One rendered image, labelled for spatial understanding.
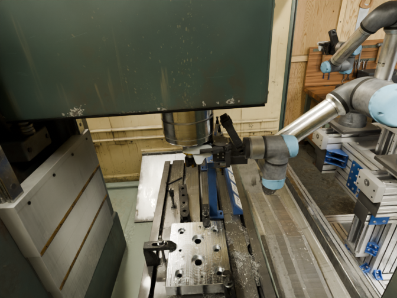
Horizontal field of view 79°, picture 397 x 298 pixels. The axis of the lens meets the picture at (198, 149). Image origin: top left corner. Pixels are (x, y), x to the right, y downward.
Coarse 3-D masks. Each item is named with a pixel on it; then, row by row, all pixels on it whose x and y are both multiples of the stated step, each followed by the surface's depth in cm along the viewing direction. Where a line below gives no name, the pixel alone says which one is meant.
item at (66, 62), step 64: (0, 0) 47; (64, 0) 48; (128, 0) 48; (192, 0) 48; (256, 0) 48; (0, 64) 53; (64, 64) 53; (128, 64) 54; (192, 64) 54; (256, 64) 54
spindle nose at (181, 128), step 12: (168, 120) 67; (180, 120) 65; (192, 120) 65; (204, 120) 67; (168, 132) 69; (180, 132) 67; (192, 132) 67; (204, 132) 68; (180, 144) 69; (192, 144) 69
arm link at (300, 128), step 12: (348, 84) 82; (336, 96) 83; (348, 96) 81; (312, 108) 88; (324, 108) 85; (336, 108) 84; (348, 108) 83; (300, 120) 88; (312, 120) 86; (324, 120) 85; (288, 132) 88; (300, 132) 87; (312, 132) 88
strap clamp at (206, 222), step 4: (204, 204) 114; (208, 204) 114; (204, 208) 106; (204, 212) 107; (208, 212) 109; (204, 216) 109; (208, 216) 107; (204, 220) 106; (208, 220) 105; (204, 224) 104; (208, 224) 104
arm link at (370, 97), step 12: (360, 84) 78; (372, 84) 74; (384, 84) 71; (396, 84) 69; (360, 96) 76; (372, 96) 71; (384, 96) 68; (396, 96) 67; (360, 108) 77; (372, 108) 71; (384, 108) 68; (396, 108) 68; (384, 120) 70; (396, 120) 70
